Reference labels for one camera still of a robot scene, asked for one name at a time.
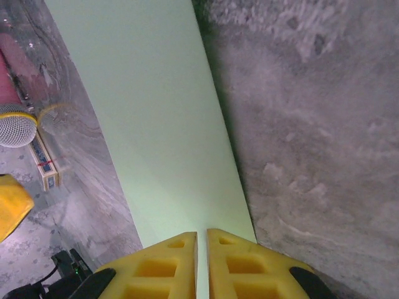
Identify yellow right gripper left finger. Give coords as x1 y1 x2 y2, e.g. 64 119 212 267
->
93 230 198 299

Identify pink marker pen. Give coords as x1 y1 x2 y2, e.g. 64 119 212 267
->
0 32 39 148

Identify small printed cardboard box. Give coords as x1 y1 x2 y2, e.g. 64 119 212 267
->
29 132 63 191

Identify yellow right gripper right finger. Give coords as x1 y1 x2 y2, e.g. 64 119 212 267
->
206 229 337 299

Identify light green paper sheet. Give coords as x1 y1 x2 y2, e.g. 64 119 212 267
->
43 0 258 299

